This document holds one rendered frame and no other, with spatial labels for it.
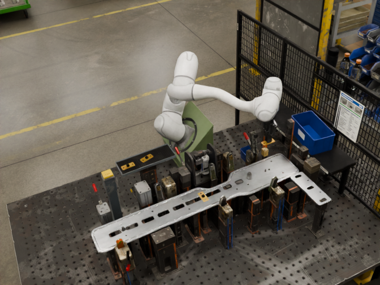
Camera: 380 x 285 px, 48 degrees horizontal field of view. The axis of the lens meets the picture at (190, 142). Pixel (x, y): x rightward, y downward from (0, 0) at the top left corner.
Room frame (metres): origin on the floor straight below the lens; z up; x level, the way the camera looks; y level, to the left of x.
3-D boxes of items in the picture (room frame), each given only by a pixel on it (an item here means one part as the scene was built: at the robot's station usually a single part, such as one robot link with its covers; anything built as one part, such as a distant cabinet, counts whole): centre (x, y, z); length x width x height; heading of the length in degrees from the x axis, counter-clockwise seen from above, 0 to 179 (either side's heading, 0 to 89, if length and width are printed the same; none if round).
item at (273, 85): (2.02, -0.48, 1.63); 0.13 x 0.11 x 0.16; 159
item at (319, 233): (1.75, -0.78, 0.84); 0.11 x 0.06 x 0.29; 24
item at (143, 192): (1.85, 0.31, 0.90); 0.13 x 0.10 x 0.41; 24
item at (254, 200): (1.79, -0.38, 0.84); 0.11 x 0.08 x 0.29; 24
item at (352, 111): (2.17, -1.03, 1.30); 0.23 x 0.02 x 0.31; 24
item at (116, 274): (1.58, 0.51, 0.84); 0.18 x 0.06 x 0.29; 24
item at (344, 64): (2.39, -1.03, 1.53); 0.06 x 0.06 x 0.20
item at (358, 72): (2.30, -1.07, 1.53); 0.06 x 0.06 x 0.20
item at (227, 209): (1.70, -0.19, 0.87); 0.12 x 0.09 x 0.35; 24
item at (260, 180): (1.82, -0.04, 1.00); 1.38 x 0.22 x 0.02; 114
